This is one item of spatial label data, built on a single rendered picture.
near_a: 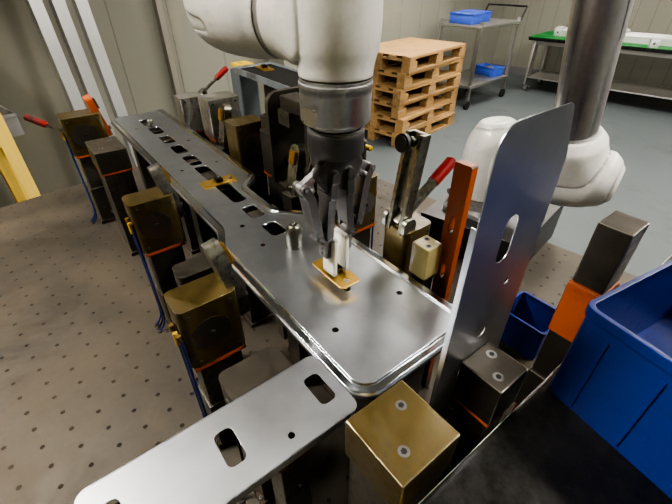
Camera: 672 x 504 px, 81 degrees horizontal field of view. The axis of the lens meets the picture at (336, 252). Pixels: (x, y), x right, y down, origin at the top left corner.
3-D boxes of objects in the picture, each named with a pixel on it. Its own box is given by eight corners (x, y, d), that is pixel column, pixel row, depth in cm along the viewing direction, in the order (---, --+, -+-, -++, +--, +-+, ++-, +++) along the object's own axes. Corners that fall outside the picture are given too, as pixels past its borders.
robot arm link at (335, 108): (283, 74, 48) (286, 123, 51) (327, 89, 42) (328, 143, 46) (341, 65, 52) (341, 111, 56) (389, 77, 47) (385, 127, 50)
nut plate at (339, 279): (311, 264, 67) (311, 258, 66) (329, 255, 69) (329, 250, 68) (342, 290, 61) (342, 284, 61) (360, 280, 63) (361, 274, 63)
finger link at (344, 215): (329, 161, 56) (337, 158, 56) (335, 226, 63) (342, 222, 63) (346, 170, 53) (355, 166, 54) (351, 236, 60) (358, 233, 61)
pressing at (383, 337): (100, 122, 136) (98, 118, 135) (165, 111, 147) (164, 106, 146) (360, 411, 48) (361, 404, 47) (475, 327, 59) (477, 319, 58)
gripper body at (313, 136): (343, 110, 55) (342, 172, 61) (292, 122, 51) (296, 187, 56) (379, 124, 50) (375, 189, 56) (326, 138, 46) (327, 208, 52)
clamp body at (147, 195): (151, 322, 99) (104, 199, 79) (197, 302, 105) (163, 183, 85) (160, 338, 95) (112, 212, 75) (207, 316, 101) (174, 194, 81)
